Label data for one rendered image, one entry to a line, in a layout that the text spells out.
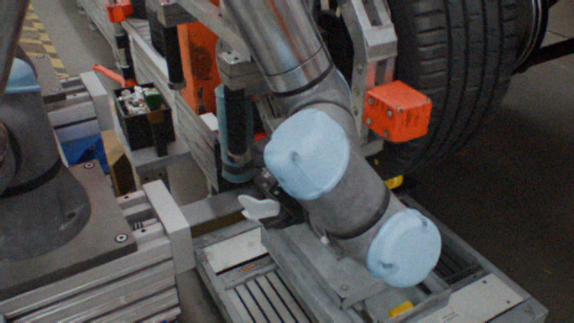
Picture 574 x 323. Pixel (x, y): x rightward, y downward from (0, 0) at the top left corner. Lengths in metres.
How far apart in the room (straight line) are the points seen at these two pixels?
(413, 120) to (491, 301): 0.92
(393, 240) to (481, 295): 1.22
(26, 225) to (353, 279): 0.95
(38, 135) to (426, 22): 0.61
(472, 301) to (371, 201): 1.21
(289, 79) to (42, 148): 0.31
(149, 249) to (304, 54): 0.39
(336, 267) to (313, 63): 0.99
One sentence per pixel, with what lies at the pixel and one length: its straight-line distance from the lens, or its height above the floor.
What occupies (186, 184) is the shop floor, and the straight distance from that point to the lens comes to 2.14.
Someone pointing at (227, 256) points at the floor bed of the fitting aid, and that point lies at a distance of 1.69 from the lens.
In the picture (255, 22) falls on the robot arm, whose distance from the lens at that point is 0.50.
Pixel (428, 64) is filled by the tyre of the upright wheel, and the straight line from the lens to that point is 0.90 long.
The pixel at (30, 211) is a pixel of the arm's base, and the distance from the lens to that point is 0.69.
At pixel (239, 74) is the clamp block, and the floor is 0.93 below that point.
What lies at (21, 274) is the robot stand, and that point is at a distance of 0.70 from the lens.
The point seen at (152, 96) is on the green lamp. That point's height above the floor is 0.66.
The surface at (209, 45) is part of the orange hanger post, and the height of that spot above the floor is 0.74.
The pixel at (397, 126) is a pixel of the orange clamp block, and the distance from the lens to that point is 0.85.
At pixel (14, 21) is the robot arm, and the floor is 1.15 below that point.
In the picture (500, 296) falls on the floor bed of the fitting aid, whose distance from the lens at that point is 1.70.
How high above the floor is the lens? 1.28
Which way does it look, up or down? 35 degrees down
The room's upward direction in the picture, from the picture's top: straight up
